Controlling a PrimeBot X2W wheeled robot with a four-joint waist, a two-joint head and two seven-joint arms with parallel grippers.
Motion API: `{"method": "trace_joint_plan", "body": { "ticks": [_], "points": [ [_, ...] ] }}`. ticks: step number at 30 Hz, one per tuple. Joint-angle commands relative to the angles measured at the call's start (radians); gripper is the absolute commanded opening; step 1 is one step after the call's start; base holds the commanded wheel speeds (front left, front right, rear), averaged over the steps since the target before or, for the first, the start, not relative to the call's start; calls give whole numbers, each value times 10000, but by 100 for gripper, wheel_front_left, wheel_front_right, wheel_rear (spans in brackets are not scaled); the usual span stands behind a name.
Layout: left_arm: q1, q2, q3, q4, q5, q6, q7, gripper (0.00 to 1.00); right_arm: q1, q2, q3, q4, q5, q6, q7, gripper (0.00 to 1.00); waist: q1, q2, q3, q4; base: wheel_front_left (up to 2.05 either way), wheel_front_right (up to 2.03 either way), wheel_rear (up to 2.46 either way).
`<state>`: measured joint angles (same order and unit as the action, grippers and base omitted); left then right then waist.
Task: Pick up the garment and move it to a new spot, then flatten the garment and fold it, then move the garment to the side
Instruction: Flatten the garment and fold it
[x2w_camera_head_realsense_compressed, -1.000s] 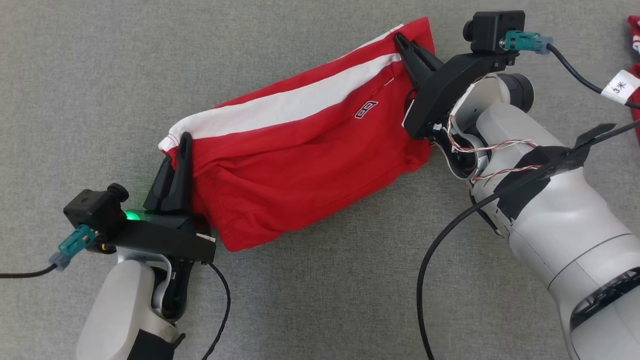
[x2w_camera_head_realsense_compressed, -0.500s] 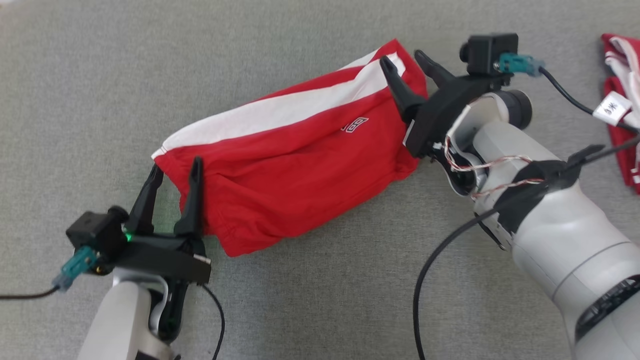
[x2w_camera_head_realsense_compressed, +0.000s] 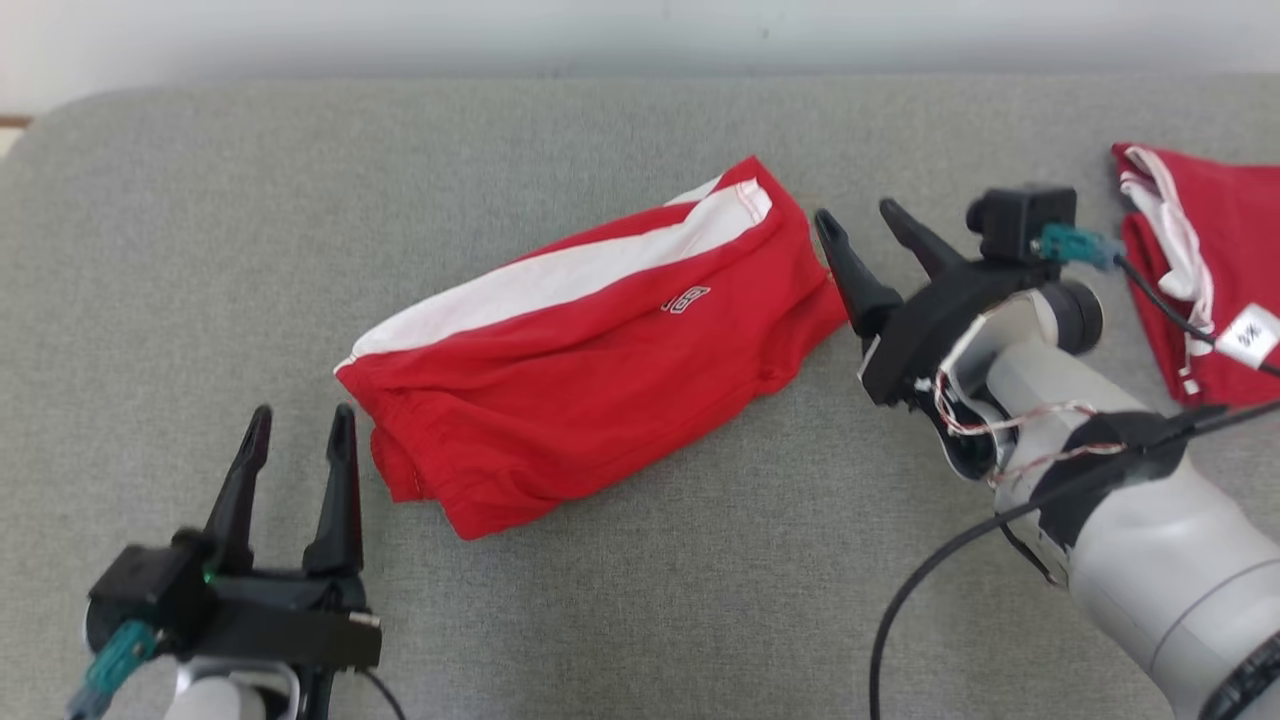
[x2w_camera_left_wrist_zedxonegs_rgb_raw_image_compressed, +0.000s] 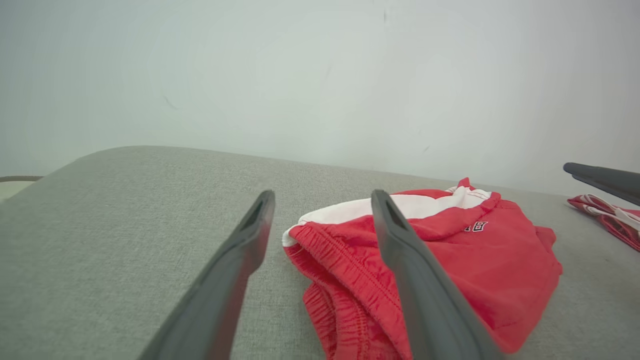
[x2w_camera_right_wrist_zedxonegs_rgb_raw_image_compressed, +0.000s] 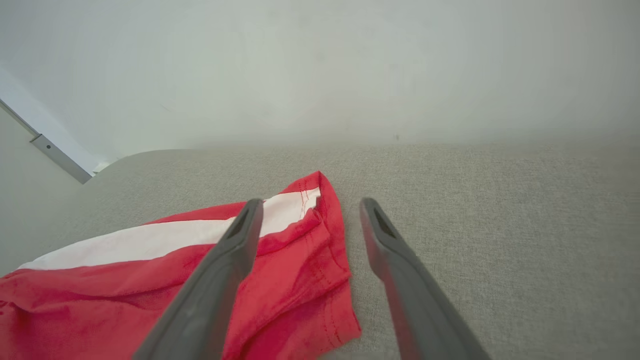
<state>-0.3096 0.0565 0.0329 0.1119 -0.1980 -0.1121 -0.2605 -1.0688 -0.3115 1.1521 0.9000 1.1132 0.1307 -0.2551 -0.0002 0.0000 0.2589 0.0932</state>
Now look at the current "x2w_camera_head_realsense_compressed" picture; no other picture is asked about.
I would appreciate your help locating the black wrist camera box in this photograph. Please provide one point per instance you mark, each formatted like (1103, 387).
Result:
(140, 585)
(1020, 220)

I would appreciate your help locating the red shorts with white stripe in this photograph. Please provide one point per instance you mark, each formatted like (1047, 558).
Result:
(580, 400)

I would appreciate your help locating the grey fabric sofa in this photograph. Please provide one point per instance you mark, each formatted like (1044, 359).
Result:
(650, 620)

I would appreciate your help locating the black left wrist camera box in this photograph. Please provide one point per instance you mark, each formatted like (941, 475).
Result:
(140, 585)

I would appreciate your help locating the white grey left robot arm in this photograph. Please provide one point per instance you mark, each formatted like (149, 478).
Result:
(225, 695)

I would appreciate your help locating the red Bulls basketball jersey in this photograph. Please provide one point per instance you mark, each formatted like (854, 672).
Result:
(1240, 230)

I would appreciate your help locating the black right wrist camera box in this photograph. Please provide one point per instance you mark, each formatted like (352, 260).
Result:
(1020, 220)

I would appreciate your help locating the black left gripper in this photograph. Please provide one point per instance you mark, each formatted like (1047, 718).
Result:
(290, 620)

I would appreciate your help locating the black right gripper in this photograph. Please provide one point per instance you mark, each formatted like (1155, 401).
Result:
(925, 325)

